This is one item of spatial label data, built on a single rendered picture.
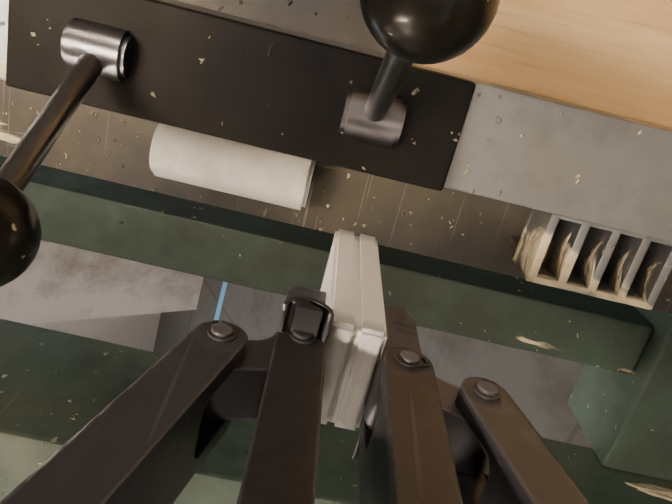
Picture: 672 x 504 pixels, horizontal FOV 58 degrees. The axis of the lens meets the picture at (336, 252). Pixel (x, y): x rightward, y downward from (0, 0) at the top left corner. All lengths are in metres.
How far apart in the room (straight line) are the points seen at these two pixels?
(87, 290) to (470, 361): 2.28
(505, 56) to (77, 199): 0.27
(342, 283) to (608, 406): 0.36
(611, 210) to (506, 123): 0.07
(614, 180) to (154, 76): 0.21
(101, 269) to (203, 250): 3.19
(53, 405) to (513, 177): 0.29
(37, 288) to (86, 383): 3.16
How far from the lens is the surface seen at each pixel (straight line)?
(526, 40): 0.31
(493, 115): 0.29
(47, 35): 0.30
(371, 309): 0.16
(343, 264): 0.18
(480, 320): 0.43
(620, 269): 0.35
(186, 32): 0.28
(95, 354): 0.46
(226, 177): 0.31
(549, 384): 1.93
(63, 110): 0.26
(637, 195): 0.32
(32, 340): 0.47
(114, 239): 0.42
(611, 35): 0.32
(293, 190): 0.30
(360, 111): 0.26
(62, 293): 3.63
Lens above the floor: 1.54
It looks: 36 degrees down
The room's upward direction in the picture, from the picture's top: 92 degrees counter-clockwise
